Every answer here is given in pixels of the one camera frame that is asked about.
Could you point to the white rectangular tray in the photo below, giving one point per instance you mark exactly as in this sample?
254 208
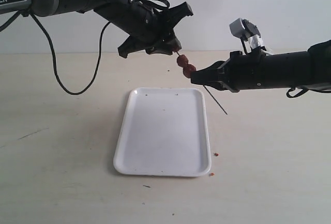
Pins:
164 132

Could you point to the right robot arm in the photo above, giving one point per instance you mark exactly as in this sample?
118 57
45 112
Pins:
305 70

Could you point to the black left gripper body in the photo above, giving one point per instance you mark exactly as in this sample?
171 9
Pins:
144 28

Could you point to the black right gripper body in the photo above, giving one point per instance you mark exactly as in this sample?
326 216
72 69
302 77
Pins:
240 72

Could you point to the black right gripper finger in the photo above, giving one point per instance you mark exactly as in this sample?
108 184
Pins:
206 75
215 85

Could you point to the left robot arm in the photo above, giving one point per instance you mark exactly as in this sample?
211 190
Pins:
105 8

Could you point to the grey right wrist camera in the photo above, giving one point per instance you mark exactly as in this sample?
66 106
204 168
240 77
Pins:
247 32

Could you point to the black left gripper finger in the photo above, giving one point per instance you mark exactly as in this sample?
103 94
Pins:
162 47
175 14

